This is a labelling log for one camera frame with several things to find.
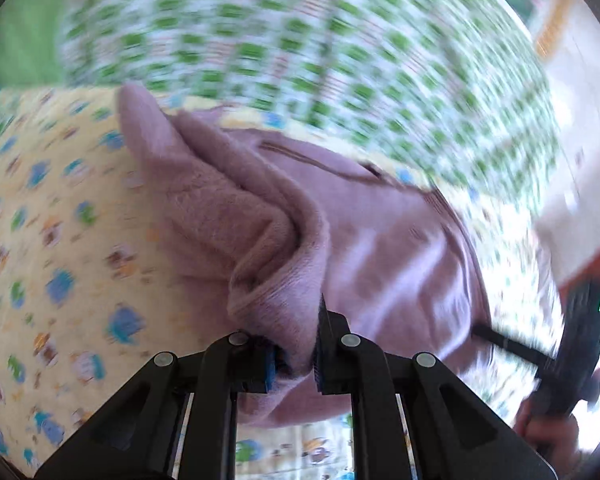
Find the person's right hand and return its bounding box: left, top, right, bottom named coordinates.
left=514, top=400, right=580, bottom=466

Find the plain green pillow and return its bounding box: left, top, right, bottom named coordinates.
left=0, top=0, right=76, bottom=91

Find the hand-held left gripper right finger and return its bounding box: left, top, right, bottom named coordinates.
left=312, top=295, right=555, bottom=480

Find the yellow cartoon printed bedsheet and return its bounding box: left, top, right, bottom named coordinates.
left=0, top=87, right=565, bottom=480

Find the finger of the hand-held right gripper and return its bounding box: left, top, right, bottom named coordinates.
left=472, top=324, right=555, bottom=368

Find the green checkered printed blanket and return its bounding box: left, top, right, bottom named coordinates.
left=60, top=0, right=563, bottom=216

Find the purple knit sweater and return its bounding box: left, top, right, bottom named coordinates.
left=116, top=82, right=493, bottom=428

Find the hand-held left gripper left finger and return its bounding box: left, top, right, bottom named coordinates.
left=35, top=332, right=281, bottom=480

